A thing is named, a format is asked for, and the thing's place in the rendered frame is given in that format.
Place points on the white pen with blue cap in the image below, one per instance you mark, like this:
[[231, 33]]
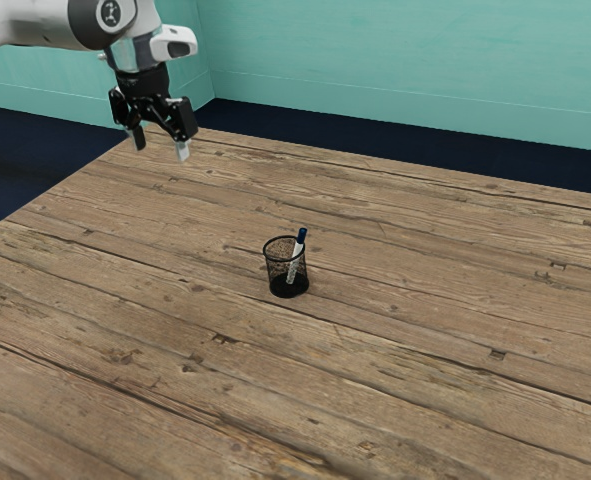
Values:
[[296, 257]]

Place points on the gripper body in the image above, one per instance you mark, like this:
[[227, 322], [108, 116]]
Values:
[[142, 85]]

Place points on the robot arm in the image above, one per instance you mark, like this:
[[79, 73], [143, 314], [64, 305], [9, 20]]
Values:
[[35, 22]]

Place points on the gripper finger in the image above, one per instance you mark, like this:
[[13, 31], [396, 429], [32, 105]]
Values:
[[125, 117], [177, 122]]

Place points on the black mesh pen holder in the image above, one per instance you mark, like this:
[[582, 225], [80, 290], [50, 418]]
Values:
[[285, 270]]

